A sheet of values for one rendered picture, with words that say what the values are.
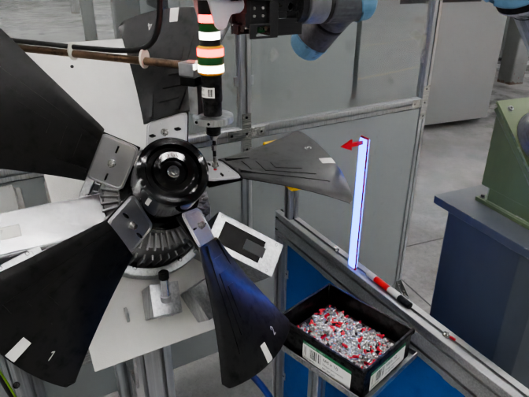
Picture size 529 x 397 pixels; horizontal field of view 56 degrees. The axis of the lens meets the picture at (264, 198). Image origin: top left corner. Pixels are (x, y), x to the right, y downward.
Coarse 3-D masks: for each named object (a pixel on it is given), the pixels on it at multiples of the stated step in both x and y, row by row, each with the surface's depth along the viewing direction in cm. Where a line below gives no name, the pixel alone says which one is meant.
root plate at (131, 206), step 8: (128, 200) 80; (136, 200) 81; (120, 208) 79; (128, 208) 80; (136, 208) 82; (112, 216) 78; (120, 216) 79; (128, 216) 81; (136, 216) 82; (144, 216) 84; (112, 224) 78; (120, 224) 80; (128, 224) 81; (144, 224) 85; (120, 232) 80; (128, 232) 82; (136, 232) 84; (144, 232) 85; (128, 240) 82; (136, 240) 84; (128, 248) 83
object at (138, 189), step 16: (160, 144) 81; (176, 144) 82; (192, 144) 83; (144, 160) 79; (160, 160) 80; (176, 160) 82; (192, 160) 83; (128, 176) 88; (144, 176) 78; (160, 176) 79; (192, 176) 81; (208, 176) 82; (128, 192) 88; (144, 192) 78; (160, 192) 79; (176, 192) 80; (192, 192) 81; (144, 208) 83; (160, 208) 80; (176, 208) 80; (192, 208) 91; (160, 224) 88; (176, 224) 89
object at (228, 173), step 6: (210, 162) 94; (222, 162) 94; (210, 168) 91; (216, 168) 91; (222, 168) 92; (228, 168) 92; (210, 174) 88; (216, 174) 88; (228, 174) 89; (234, 174) 89; (210, 180) 86; (216, 180) 86
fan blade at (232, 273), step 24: (216, 240) 88; (216, 264) 83; (216, 288) 80; (240, 288) 87; (216, 312) 78; (240, 312) 83; (264, 312) 90; (216, 336) 77; (240, 336) 81; (264, 336) 86; (240, 360) 79; (264, 360) 84
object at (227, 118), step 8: (184, 64) 83; (192, 64) 82; (184, 72) 83; (192, 72) 83; (184, 80) 83; (192, 80) 83; (200, 80) 84; (192, 88) 84; (200, 88) 84; (192, 96) 84; (200, 96) 85; (192, 104) 85; (200, 104) 85; (192, 112) 86; (200, 112) 86; (224, 112) 87; (200, 120) 83; (208, 120) 83; (216, 120) 83; (224, 120) 84; (232, 120) 86
